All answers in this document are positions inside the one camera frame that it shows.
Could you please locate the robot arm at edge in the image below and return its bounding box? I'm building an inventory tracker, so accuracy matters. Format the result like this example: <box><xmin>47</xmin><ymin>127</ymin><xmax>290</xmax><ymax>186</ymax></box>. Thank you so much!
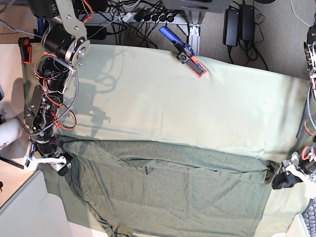
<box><xmin>25</xmin><ymin>25</ymin><xmax>316</xmax><ymax>199</ymax></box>

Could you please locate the robot arm with orange wires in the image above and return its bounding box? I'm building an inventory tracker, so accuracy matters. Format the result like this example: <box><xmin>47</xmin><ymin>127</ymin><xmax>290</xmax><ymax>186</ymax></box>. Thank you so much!
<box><xmin>22</xmin><ymin>0</ymin><xmax>94</xmax><ymax>156</ymax></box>

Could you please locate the aluminium table leg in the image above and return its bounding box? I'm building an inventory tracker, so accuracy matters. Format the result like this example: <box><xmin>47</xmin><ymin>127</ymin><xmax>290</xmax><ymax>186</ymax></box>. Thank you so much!
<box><xmin>185</xmin><ymin>10</ymin><xmax>205</xmax><ymax>56</ymax></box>

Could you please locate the blue orange clamp at centre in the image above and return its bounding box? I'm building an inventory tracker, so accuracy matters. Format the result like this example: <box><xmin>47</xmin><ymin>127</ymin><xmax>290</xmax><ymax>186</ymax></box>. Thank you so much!
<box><xmin>159</xmin><ymin>26</ymin><xmax>207</xmax><ymax>78</ymax></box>

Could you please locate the green long-sleeve T-shirt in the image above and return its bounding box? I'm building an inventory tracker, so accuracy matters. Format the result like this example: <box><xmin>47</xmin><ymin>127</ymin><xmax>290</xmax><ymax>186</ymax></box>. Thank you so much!
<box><xmin>63</xmin><ymin>139</ymin><xmax>279</xmax><ymax>237</ymax></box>

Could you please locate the blue orange clamp at corner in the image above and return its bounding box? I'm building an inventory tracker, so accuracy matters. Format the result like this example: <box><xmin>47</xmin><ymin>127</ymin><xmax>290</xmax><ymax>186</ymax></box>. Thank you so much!
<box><xmin>18</xmin><ymin>18</ymin><xmax>47</xmax><ymax>64</ymax></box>

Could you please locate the black power brick left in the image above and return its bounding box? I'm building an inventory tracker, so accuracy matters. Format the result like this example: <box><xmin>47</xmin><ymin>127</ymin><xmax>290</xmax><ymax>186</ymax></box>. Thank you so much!
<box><xmin>86</xmin><ymin>26</ymin><xmax>107</xmax><ymax>40</ymax></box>

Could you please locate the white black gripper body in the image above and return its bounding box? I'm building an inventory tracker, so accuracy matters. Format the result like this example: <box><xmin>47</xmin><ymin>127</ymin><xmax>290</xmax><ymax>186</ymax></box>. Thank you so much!
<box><xmin>282</xmin><ymin>152</ymin><xmax>316</xmax><ymax>198</ymax></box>
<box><xmin>24</xmin><ymin>154</ymin><xmax>67</xmax><ymax>171</ymax></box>

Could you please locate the white cylinder on stand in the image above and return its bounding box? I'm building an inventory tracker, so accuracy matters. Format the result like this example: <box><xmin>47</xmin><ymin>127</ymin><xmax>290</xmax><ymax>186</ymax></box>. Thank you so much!
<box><xmin>0</xmin><ymin>118</ymin><xmax>23</xmax><ymax>150</ymax></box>

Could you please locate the black power strip with plugs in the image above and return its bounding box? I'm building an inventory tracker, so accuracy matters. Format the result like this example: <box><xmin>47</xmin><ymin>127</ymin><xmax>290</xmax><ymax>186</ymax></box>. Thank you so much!
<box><xmin>109</xmin><ymin>9</ymin><xmax>181</xmax><ymax>24</ymax></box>

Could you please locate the white foam board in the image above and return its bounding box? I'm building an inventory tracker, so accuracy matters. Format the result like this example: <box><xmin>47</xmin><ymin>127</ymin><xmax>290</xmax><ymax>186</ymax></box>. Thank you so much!
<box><xmin>0</xmin><ymin>170</ymin><xmax>72</xmax><ymax>237</ymax></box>

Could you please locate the black power adapter pair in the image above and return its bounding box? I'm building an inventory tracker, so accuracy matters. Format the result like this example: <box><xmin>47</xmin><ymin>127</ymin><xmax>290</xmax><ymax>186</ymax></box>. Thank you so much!
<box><xmin>223</xmin><ymin>4</ymin><xmax>255</xmax><ymax>46</ymax></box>

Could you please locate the light green table cloth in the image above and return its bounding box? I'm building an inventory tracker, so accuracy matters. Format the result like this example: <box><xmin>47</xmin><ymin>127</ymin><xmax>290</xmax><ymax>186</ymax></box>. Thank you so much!
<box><xmin>42</xmin><ymin>44</ymin><xmax>311</xmax><ymax>237</ymax></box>

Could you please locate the patterned grey chair corner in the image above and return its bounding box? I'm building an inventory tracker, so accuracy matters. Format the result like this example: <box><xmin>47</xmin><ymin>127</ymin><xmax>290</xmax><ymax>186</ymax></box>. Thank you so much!
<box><xmin>302</xmin><ymin>198</ymin><xmax>316</xmax><ymax>237</ymax></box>

